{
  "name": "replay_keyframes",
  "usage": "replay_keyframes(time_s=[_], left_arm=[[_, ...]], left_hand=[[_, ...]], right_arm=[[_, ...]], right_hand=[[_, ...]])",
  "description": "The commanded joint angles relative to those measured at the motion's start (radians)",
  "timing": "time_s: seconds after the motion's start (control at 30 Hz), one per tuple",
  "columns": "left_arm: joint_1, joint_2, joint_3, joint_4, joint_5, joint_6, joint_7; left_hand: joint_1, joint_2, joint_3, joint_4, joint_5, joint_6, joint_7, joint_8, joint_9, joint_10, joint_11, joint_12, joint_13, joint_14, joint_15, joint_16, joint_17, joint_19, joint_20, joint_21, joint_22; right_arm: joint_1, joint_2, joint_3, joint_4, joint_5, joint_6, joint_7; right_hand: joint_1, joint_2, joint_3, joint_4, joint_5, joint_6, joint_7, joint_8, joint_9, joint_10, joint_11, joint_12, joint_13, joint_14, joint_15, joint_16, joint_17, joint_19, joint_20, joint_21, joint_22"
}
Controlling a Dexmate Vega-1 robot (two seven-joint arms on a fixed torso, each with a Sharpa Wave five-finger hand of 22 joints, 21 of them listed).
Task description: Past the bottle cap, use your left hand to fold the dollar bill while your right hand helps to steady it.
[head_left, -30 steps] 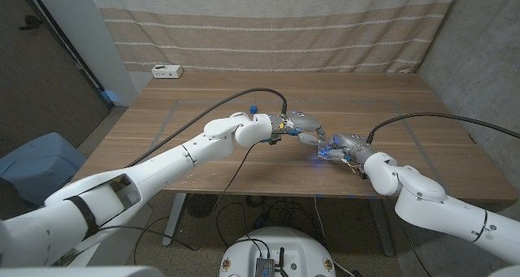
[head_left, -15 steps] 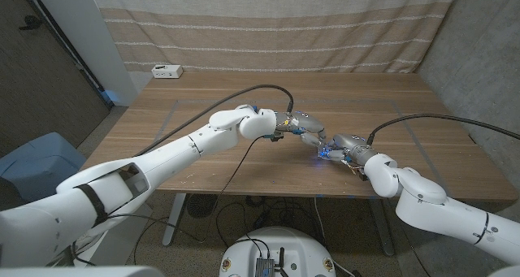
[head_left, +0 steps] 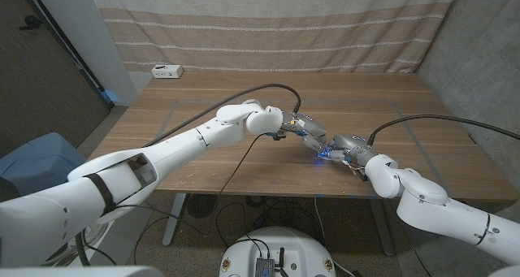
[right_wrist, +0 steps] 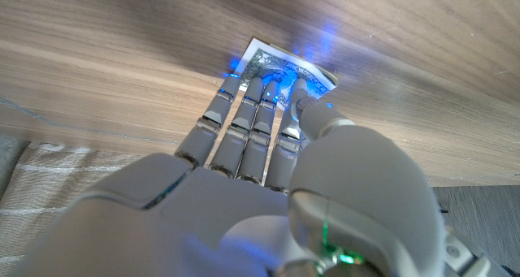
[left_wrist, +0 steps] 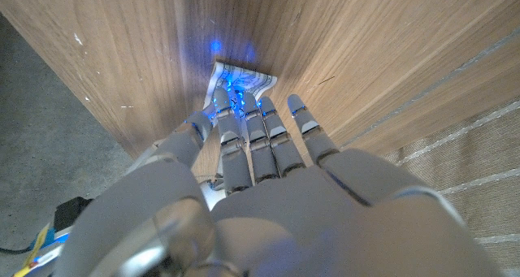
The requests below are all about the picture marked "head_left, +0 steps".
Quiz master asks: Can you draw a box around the black door handle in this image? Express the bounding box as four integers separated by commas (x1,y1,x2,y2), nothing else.
16,15,41,30

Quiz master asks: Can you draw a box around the round black floor fan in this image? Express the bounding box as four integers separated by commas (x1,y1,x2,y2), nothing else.
186,193,219,219

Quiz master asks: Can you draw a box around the black cable to torso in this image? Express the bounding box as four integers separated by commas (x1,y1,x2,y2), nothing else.
214,201,271,260

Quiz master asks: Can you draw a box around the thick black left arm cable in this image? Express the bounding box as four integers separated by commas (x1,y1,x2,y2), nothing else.
141,83,302,148

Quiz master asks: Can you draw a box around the thin black left wrist cable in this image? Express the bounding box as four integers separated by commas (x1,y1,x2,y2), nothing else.
115,132,271,236

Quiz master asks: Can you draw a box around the grey electronics box on torso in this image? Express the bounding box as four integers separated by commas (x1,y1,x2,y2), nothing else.
254,257,276,277

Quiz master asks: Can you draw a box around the white power strip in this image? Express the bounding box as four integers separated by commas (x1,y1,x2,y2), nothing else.
150,63,184,80

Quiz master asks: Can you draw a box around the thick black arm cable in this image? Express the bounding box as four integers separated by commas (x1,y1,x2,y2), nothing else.
141,83,302,148
367,114,520,146

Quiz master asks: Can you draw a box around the one dollar bill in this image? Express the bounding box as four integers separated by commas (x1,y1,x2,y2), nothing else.
316,146,336,161

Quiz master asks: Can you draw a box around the white table leg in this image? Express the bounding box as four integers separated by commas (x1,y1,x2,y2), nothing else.
162,193,188,246

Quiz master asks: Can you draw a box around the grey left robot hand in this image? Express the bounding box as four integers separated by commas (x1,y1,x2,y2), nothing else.
272,111,328,152

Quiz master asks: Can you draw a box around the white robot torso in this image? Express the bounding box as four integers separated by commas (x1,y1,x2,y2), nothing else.
219,226,337,277

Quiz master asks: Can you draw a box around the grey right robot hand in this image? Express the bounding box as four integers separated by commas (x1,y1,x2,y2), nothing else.
323,133,379,168

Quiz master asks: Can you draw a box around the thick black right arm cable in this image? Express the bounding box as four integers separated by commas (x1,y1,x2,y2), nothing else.
367,114,520,146

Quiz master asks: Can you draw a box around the beige striped backdrop cloth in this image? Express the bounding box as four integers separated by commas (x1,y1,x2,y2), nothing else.
88,0,464,74

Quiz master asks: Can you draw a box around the grey table leg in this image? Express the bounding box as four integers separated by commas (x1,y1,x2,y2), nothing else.
367,198,396,257

